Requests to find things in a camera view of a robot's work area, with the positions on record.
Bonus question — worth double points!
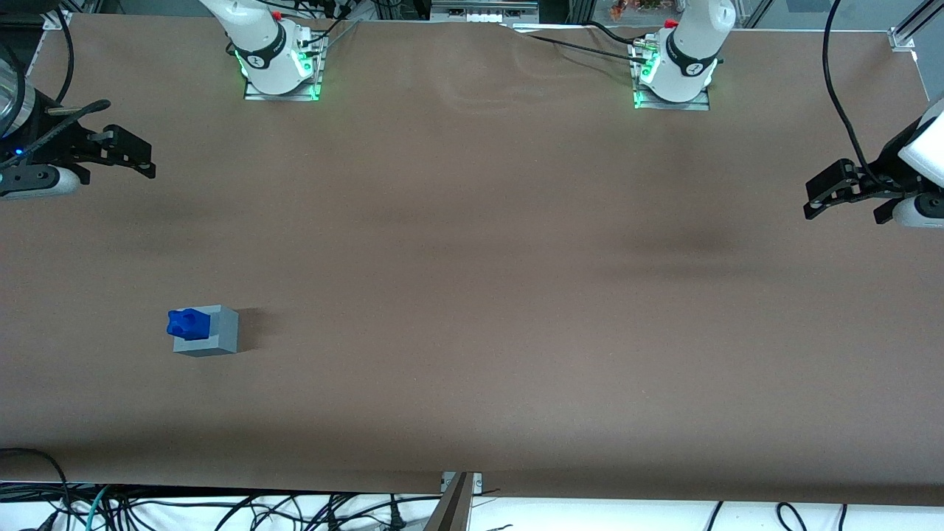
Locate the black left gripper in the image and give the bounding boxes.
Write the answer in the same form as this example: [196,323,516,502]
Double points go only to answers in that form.
[803,131,927,225]

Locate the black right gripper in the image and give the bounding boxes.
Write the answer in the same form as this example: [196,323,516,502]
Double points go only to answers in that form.
[18,91,158,186]

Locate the blue plastic part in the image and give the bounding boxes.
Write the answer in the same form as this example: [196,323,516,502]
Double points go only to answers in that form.
[167,307,212,342]

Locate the gray cube base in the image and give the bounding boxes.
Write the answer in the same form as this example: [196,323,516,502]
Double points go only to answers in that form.
[173,304,240,358]

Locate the brown table cover mat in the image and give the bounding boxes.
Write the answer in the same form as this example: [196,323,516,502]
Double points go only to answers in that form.
[0,11,944,507]

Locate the white power strip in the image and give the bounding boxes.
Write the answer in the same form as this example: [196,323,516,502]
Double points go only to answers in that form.
[431,0,541,24]

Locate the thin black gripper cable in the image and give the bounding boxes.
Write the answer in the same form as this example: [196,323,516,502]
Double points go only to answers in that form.
[0,99,112,169]

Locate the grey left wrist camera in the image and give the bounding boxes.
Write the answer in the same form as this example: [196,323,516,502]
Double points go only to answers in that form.
[891,193,944,229]

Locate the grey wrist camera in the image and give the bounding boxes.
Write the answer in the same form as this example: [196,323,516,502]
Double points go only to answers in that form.
[891,193,944,229]
[0,166,81,202]

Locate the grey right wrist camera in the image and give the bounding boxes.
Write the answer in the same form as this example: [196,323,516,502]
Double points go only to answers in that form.
[0,166,81,202]

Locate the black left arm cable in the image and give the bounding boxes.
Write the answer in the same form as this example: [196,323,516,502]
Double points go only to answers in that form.
[822,0,895,190]

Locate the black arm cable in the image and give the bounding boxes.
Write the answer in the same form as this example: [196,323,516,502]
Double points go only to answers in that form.
[822,0,895,190]
[53,9,76,105]

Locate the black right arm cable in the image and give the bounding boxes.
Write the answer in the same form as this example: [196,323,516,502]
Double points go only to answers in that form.
[53,9,76,105]

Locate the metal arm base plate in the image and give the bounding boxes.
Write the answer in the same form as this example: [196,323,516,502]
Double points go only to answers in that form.
[632,41,712,112]
[243,29,323,103]

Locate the aluminium frame profile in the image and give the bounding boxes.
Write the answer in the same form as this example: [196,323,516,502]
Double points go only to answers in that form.
[888,0,944,52]

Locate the thick black base cable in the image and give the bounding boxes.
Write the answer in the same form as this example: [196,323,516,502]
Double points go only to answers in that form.
[585,20,651,48]

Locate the black looped floor cable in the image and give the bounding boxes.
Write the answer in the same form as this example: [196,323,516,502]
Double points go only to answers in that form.
[0,447,72,531]

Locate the thin black base cable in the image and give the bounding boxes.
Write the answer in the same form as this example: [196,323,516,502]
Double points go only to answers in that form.
[515,28,651,65]

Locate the teal cable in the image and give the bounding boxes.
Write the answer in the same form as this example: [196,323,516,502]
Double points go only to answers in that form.
[83,484,113,531]

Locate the gray metal post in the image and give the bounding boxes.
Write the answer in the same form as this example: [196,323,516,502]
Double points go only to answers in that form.
[423,472,473,531]

